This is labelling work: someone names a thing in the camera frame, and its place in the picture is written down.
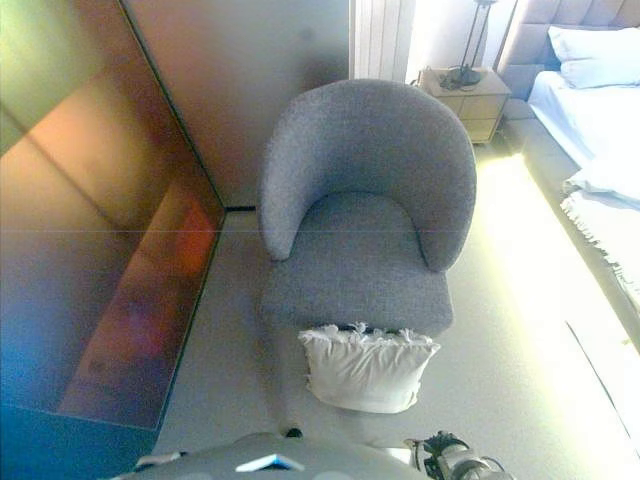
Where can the white ribbed radiator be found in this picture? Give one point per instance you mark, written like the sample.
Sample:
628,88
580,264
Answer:
382,40

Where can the grey padded headboard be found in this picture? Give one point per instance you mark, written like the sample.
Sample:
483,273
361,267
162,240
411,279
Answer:
535,30

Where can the glossy brown cabinet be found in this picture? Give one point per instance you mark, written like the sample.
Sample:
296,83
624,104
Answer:
90,225

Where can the white bed pillow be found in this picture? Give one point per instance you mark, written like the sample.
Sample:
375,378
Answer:
595,55

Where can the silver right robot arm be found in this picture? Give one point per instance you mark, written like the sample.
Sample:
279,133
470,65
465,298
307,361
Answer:
465,462

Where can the black table lamp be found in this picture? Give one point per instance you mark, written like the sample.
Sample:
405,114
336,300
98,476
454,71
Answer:
469,74

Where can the silver robot torso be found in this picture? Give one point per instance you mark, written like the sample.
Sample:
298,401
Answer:
260,457

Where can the grey fabric armchair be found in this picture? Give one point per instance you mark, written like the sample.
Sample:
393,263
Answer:
360,150

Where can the bed with pale sheet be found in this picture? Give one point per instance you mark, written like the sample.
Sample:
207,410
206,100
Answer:
560,110

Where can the white fringed blanket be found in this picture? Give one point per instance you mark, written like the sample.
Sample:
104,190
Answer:
600,215

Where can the light wooden nightstand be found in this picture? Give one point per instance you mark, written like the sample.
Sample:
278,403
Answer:
475,102

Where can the white fringed cushion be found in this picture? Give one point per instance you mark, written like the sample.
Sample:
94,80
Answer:
365,367

